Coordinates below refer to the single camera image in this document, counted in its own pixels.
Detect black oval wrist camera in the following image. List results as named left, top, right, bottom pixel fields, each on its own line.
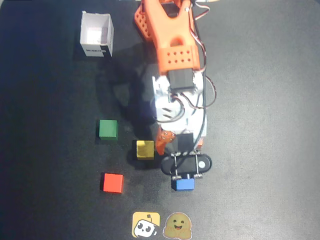
left=160, top=149, right=214, bottom=181

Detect white open paper box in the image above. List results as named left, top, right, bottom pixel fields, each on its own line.
left=79, top=10, right=115, bottom=59

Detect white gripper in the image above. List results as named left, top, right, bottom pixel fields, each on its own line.
left=154, top=99, right=209, bottom=156

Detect red white black servo wires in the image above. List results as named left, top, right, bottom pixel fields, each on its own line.
left=172, top=3, right=219, bottom=124

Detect blue wooden cube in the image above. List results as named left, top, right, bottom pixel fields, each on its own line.
left=171, top=177, right=196, bottom=192

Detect black table mat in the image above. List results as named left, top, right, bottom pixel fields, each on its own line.
left=0, top=0, right=320, bottom=240

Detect green wooden cube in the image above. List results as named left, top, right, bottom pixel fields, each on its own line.
left=98, top=119, right=119, bottom=141

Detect yellow wooden cube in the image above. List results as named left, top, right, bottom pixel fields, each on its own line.
left=135, top=140, right=156, bottom=161

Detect yellow robot sticker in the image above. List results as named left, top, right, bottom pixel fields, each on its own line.
left=131, top=211, right=161, bottom=239

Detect hugging face emoji sticker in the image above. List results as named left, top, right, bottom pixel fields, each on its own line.
left=162, top=212, right=193, bottom=239

